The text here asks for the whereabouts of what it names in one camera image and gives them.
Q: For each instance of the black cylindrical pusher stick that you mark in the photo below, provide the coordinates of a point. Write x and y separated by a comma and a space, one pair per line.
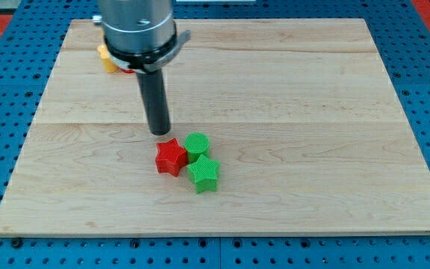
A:
153, 94

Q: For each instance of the light wooden board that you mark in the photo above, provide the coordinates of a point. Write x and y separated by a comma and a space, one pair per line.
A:
300, 113

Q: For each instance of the green star block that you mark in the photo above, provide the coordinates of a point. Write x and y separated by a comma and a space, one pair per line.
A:
204, 174

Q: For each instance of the red star block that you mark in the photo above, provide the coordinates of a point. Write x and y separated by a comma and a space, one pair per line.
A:
171, 157

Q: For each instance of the black clamp ring with bracket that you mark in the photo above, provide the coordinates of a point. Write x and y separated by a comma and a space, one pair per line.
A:
148, 62

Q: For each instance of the yellow block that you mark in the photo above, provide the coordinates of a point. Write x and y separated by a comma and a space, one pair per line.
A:
107, 63

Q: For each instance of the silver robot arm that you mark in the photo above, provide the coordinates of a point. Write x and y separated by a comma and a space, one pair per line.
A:
142, 36

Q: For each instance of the green circle block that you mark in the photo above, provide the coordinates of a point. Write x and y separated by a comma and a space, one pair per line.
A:
196, 144

